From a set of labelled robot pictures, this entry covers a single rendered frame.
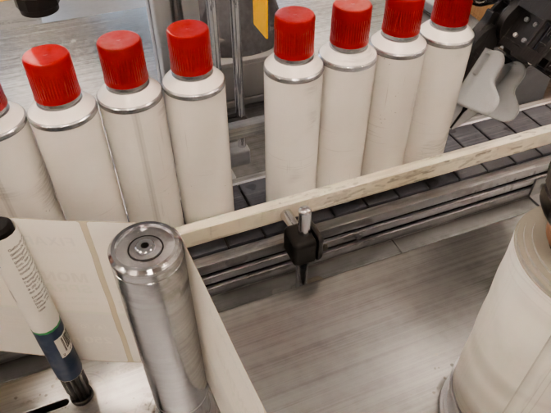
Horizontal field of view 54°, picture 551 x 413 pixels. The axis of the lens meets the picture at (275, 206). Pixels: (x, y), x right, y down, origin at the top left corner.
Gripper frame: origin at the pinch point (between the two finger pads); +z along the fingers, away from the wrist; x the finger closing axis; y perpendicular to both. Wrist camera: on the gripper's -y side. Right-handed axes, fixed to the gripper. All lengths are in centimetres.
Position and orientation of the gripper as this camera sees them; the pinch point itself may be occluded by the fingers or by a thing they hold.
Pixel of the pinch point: (451, 114)
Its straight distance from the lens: 63.4
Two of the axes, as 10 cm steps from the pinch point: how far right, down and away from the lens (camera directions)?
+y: 3.7, 6.4, -6.7
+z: -4.6, 7.6, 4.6
